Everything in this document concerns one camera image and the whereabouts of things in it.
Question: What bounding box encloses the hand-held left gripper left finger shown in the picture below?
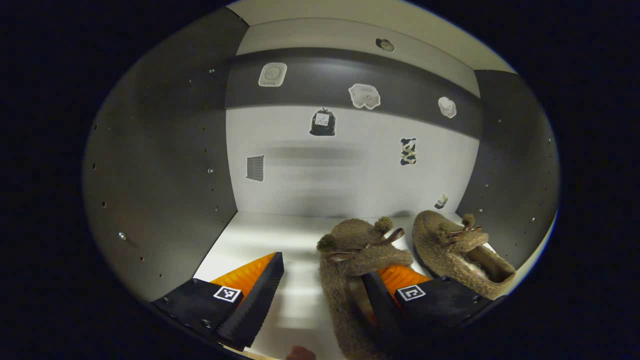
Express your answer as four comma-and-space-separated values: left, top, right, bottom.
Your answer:
150, 251, 285, 352

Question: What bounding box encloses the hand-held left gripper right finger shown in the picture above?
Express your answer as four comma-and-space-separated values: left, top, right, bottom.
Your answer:
360, 264, 507, 351

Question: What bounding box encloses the brown fuzzy shoe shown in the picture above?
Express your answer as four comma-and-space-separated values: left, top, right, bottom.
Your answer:
316, 216, 415, 360
412, 210, 517, 301

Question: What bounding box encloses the white shoe cabinet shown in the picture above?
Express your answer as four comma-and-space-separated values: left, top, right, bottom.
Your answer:
82, 0, 561, 360

